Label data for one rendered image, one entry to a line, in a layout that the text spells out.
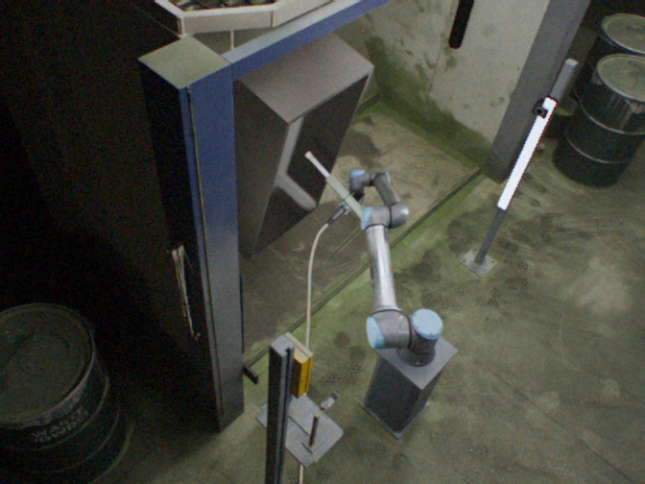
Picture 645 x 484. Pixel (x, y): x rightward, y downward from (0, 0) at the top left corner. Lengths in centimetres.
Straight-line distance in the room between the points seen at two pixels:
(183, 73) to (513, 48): 308
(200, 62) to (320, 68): 118
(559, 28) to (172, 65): 298
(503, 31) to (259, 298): 241
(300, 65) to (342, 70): 19
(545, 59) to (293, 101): 216
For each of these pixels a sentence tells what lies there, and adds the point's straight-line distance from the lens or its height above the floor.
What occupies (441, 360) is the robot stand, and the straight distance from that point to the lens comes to 309.
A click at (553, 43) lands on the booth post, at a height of 124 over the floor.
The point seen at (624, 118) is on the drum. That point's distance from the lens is 487.
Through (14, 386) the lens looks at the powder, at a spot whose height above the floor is 86.
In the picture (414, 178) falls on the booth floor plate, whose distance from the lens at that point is 474.
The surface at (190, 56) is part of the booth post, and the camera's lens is 175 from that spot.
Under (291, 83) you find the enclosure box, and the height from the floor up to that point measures 167.
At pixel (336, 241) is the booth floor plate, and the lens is 419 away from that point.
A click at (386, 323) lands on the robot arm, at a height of 90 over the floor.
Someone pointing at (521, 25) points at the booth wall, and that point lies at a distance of 435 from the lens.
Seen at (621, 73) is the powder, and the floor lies 86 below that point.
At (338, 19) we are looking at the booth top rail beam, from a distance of 200.
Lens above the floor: 325
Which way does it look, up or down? 50 degrees down
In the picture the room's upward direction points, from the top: 8 degrees clockwise
